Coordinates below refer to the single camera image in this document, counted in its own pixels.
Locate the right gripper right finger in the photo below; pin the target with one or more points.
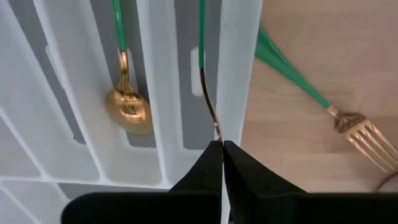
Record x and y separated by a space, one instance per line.
248 186

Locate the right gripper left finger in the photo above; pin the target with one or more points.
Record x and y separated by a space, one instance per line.
199 186

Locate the white plastic cutlery tray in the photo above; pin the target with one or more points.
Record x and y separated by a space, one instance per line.
239 62

